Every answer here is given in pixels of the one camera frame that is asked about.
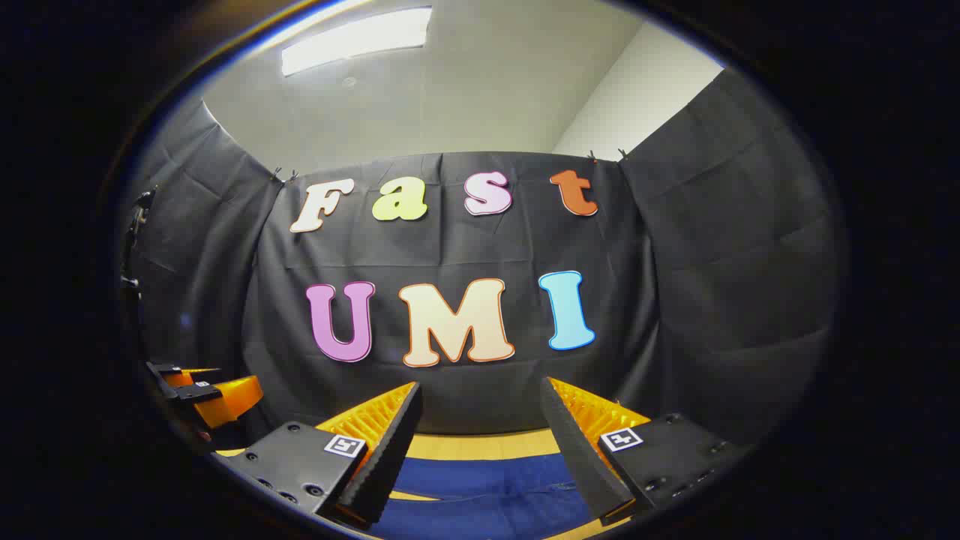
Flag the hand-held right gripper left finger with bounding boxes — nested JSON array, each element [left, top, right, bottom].
[[214, 381, 423, 530]]

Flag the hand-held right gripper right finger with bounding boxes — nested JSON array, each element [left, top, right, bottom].
[[540, 376, 751, 526]]

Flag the blue jeans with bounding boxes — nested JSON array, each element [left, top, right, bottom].
[[371, 452, 601, 540]]

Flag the dark stand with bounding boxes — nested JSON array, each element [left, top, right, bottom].
[[120, 186, 158, 301]]

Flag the black backdrop cloth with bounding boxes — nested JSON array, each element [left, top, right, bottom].
[[124, 67, 842, 455]]

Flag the ceiling light panel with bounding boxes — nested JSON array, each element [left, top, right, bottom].
[[281, 6, 434, 77]]

